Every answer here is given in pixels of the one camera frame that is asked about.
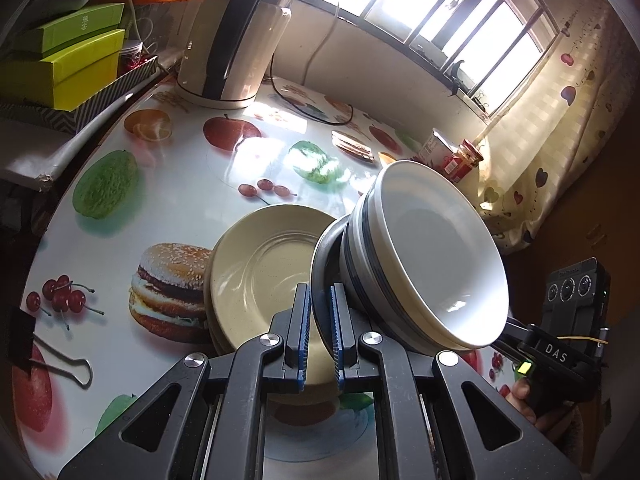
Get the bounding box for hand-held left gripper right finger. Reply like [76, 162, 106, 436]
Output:
[330, 284, 583, 480]

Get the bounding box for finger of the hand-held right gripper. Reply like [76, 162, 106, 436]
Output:
[492, 316, 540, 360]

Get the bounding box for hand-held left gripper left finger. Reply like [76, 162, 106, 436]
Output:
[57, 284, 312, 480]

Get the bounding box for stainless steel bowl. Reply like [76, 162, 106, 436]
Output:
[310, 215, 396, 361]

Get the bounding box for person's right hand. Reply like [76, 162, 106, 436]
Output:
[505, 377, 577, 443]

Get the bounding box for red label glass jar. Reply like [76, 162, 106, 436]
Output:
[440, 139, 483, 183]

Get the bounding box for heart print curtain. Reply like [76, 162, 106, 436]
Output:
[475, 7, 618, 256]

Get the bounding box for small dark bird figurine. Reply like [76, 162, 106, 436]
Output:
[446, 59, 468, 97]

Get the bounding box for black binder clip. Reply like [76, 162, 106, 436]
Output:
[7, 306, 94, 389]

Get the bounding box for cream electric kettle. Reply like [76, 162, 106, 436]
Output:
[175, 0, 303, 109]

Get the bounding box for grey zigzag patterned box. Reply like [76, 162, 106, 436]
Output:
[0, 55, 162, 136]

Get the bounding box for white side shelf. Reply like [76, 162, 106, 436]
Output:
[0, 77, 168, 191]

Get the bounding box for small clear jar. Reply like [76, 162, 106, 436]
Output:
[120, 39, 147, 72]

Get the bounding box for window with metal bars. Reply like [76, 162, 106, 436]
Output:
[300, 0, 561, 116]

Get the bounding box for lime green flat box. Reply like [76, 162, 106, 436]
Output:
[0, 28, 126, 111]

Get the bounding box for black power cable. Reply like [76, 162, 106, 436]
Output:
[270, 76, 357, 126]

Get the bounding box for grey wall cable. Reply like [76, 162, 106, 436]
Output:
[305, 4, 342, 83]

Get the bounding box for white cable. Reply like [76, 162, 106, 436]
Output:
[95, 0, 153, 43]

